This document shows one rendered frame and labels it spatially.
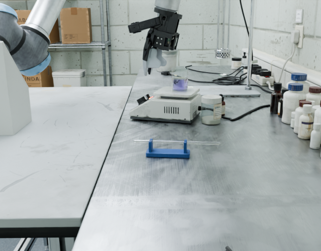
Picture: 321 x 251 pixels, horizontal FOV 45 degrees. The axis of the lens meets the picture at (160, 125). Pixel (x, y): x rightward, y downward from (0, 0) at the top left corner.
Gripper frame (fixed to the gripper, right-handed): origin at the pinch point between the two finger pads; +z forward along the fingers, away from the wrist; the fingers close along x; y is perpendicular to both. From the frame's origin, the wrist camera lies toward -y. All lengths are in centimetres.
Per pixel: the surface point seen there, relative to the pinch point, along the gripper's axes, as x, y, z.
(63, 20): 156, -140, 19
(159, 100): -10.9, 10.3, 4.9
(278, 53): 75, 33, -9
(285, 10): 69, 31, -28
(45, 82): 154, -149, 74
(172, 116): -11.1, 15.7, 8.1
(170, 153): -38.5, 25.2, 7.4
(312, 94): 5, 51, -7
